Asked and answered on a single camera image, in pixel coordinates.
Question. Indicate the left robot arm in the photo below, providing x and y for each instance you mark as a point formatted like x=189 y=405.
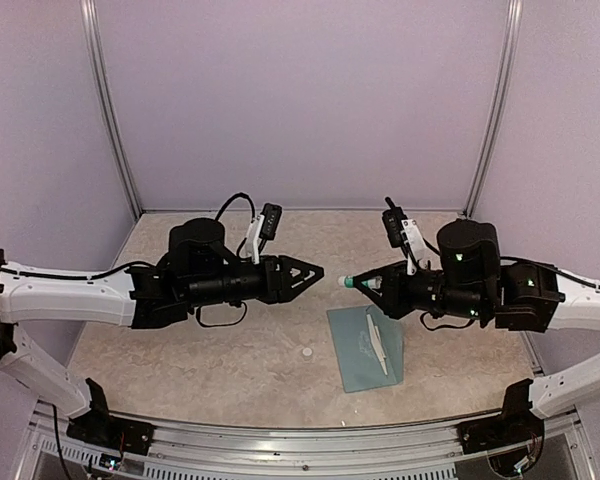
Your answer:
x=198 y=270

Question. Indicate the aluminium frame post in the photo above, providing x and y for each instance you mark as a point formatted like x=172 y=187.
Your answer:
x=497 y=106
x=95 y=50

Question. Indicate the white letter sheet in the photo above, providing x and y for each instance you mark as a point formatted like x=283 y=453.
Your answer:
x=376 y=343

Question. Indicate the right aluminium frame post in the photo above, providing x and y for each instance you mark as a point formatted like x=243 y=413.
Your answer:
x=497 y=106

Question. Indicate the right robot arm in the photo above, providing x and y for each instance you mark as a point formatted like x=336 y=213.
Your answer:
x=523 y=295

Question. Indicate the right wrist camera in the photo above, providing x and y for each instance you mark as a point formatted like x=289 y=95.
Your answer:
x=403 y=233

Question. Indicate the front aluminium rail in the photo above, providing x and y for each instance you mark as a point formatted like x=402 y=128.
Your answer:
x=185 y=450

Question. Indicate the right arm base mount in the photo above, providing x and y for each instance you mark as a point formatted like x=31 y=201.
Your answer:
x=514 y=424

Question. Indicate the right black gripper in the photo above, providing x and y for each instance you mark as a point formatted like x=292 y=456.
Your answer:
x=393 y=298

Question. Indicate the teal blue envelope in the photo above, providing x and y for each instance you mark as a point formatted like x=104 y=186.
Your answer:
x=357 y=362

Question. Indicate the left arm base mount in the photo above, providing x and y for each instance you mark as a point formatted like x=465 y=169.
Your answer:
x=99 y=427

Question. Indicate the left aluminium frame post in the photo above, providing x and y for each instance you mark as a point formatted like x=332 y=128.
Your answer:
x=95 y=50

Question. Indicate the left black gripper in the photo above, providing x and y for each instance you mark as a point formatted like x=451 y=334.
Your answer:
x=277 y=284

